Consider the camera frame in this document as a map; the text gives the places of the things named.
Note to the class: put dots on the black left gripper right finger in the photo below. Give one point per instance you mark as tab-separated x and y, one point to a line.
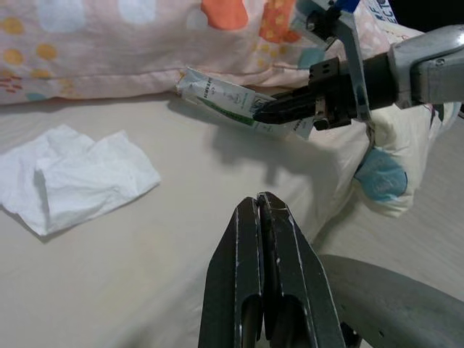
297	282

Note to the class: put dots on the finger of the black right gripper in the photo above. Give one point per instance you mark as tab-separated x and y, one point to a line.
290	112
297	97

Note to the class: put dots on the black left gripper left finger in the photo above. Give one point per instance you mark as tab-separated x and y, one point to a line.
228	272

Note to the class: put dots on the white printed packet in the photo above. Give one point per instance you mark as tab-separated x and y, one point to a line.
217	98

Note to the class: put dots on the white paper tissue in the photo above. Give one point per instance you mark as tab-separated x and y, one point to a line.
79	181

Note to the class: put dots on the white book blue letters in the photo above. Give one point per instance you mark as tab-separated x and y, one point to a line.
377	14

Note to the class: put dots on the bed with cream sheet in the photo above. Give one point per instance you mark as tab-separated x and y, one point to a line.
145	290

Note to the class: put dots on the cream cartoon print blanket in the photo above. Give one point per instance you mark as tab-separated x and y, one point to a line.
395	159

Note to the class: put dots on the pink patterned pillow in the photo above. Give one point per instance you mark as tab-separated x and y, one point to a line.
108	36

